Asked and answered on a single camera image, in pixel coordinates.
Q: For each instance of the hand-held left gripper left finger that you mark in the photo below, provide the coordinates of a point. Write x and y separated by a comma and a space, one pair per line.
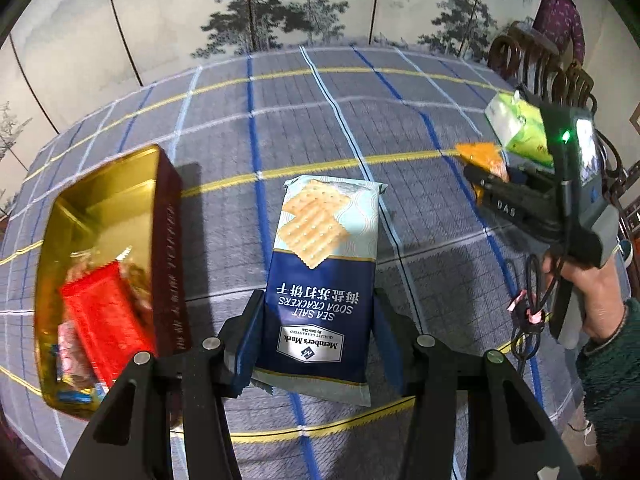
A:
247, 342

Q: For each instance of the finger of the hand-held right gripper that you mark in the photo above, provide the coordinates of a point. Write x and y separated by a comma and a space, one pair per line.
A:
517, 175
482, 180

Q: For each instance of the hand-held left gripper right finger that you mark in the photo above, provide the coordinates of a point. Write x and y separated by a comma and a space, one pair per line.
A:
389, 342

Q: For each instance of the orange snack packet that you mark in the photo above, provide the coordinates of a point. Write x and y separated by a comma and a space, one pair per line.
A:
482, 156

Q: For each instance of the blue cracker packet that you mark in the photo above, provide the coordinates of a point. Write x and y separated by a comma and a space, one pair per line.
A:
320, 280

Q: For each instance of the clear bag of fried snacks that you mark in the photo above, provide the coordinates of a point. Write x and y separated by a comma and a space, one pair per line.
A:
135, 280

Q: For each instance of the red and gold tin box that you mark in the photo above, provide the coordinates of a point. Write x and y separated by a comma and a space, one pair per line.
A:
167, 240

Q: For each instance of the red snack packet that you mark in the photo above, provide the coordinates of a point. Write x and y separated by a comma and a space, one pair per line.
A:
110, 320

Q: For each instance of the pink patterned snack packet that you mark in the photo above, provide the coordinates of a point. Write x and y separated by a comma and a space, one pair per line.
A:
75, 355

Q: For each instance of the blue cookie packet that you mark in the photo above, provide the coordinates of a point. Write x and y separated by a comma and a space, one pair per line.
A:
80, 395

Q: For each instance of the person's right forearm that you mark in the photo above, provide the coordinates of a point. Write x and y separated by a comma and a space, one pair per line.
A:
615, 385

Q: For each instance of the person's right hand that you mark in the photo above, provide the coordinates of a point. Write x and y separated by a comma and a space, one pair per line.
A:
600, 300

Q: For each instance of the green tissue pack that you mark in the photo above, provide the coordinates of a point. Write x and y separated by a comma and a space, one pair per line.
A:
520, 127

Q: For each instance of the dark wooden chair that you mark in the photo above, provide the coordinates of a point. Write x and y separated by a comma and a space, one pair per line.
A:
525, 60
580, 87

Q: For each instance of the painted folding screen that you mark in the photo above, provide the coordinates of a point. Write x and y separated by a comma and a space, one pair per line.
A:
200, 5

